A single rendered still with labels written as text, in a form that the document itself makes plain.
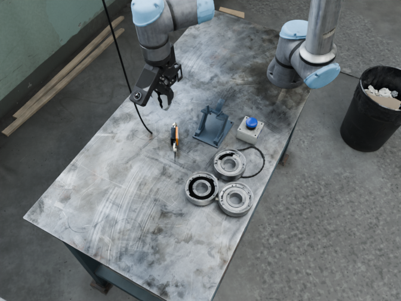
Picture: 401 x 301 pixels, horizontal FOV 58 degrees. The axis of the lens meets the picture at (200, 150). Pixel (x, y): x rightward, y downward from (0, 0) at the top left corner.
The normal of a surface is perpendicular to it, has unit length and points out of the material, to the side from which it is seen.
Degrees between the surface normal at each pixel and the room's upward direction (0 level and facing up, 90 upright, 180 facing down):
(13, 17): 90
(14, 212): 0
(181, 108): 0
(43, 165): 0
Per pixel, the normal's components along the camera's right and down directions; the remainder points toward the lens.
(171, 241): 0.01, -0.57
